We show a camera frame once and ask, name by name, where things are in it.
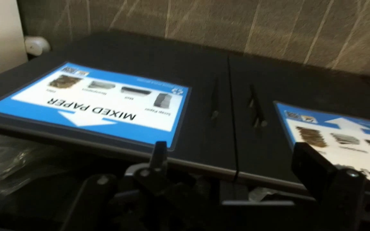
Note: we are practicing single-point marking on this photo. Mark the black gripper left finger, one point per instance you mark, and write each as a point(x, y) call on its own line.
point(90, 202)

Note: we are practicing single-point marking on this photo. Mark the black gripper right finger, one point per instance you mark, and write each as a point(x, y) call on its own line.
point(341, 193)

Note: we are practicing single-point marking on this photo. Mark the left bin door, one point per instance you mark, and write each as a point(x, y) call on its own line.
point(257, 86)

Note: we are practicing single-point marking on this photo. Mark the bin door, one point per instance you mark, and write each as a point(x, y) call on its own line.
point(257, 86)
point(204, 138)

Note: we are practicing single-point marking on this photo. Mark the black bin liner bag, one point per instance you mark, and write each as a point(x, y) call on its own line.
point(23, 161)

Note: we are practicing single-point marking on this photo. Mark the right bin door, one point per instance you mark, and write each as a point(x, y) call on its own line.
point(204, 138)

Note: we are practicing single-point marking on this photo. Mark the right mixed paper sign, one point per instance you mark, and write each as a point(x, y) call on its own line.
point(119, 105)

